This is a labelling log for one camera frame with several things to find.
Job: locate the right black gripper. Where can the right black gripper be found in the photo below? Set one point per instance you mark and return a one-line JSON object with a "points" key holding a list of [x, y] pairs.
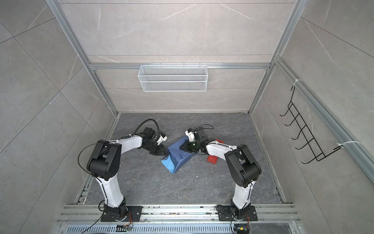
{"points": [[187, 144]]}

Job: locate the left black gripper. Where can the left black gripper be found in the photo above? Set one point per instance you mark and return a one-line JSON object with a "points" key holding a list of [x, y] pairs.
{"points": [[161, 152]]}

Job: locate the light blue wrapping paper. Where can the light blue wrapping paper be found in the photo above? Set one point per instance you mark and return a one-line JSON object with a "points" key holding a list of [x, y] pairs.
{"points": [[177, 157]]}

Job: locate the red tape dispenser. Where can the red tape dispenser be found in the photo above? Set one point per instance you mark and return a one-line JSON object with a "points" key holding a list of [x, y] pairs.
{"points": [[212, 158]]}

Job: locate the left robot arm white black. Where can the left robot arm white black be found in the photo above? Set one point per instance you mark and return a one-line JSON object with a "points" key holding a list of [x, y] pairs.
{"points": [[104, 165]]}

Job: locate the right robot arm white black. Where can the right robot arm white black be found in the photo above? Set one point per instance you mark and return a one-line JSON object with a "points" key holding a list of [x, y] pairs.
{"points": [[243, 167]]}

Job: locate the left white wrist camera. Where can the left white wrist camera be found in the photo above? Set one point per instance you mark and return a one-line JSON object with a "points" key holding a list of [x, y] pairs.
{"points": [[161, 137]]}

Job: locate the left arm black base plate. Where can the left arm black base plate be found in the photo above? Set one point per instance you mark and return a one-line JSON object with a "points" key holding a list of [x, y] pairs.
{"points": [[131, 213]]}

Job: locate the white wire mesh basket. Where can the white wire mesh basket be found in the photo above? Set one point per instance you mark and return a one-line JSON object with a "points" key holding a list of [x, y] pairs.
{"points": [[173, 78]]}

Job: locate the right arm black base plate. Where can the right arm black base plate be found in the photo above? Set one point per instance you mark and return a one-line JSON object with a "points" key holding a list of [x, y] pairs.
{"points": [[227, 213]]}

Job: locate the aluminium mounting rail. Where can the aluminium mounting rail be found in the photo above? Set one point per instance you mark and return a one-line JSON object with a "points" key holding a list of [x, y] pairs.
{"points": [[180, 219]]}

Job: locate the black wire hook rack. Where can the black wire hook rack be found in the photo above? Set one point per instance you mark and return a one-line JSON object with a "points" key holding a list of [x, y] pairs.
{"points": [[305, 133]]}

